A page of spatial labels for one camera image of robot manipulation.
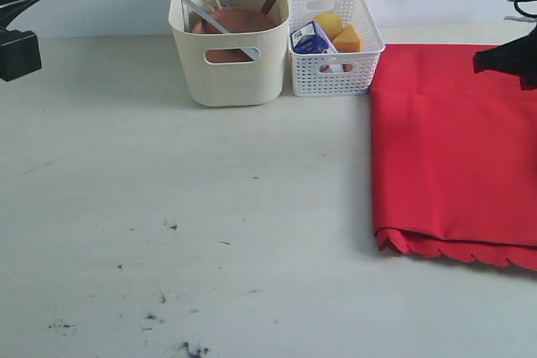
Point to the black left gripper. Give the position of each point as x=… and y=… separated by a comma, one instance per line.
x=20, y=54

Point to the red tablecloth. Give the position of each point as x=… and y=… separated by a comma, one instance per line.
x=453, y=158

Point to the yellow cheese wedge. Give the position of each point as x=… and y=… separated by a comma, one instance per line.
x=348, y=40

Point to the yellow lemon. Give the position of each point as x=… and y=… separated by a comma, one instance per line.
x=330, y=23

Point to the blue milk carton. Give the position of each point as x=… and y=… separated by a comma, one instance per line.
x=310, y=46

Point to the brown wooden plate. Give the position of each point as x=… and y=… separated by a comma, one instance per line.
x=238, y=20

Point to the silver table knife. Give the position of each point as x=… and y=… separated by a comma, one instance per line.
x=251, y=53

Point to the dark wooden spoon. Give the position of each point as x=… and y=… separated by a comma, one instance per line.
x=267, y=6

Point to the white perforated plastic basket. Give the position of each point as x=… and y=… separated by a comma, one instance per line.
x=357, y=82

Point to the cream plastic bin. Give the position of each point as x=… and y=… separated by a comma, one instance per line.
x=231, y=84

